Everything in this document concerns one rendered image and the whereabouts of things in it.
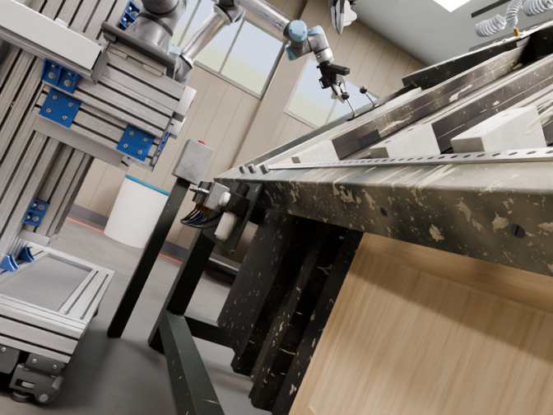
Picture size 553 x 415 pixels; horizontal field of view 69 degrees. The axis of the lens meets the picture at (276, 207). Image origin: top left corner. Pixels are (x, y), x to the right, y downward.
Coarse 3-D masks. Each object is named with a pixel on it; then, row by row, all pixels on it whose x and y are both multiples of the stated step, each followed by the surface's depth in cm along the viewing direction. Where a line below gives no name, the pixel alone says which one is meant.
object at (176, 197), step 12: (180, 180) 181; (180, 192) 182; (168, 204) 180; (180, 204) 182; (168, 216) 180; (156, 228) 179; (168, 228) 181; (156, 240) 180; (144, 252) 178; (156, 252) 180; (144, 264) 178; (132, 276) 179; (144, 276) 179; (132, 288) 178; (132, 300) 178; (120, 312) 176; (120, 324) 177; (120, 336) 177
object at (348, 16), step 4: (348, 4) 119; (336, 8) 120; (348, 8) 119; (348, 12) 119; (352, 12) 120; (340, 16) 118; (344, 16) 118; (348, 16) 119; (352, 16) 120; (340, 20) 118; (344, 20) 119; (348, 20) 119; (352, 20) 120; (340, 24) 119; (340, 28) 120; (340, 32) 120
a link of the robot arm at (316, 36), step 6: (312, 30) 182; (318, 30) 182; (312, 36) 183; (318, 36) 182; (324, 36) 184; (312, 42) 183; (318, 42) 183; (324, 42) 184; (312, 48) 184; (318, 48) 184; (324, 48) 184
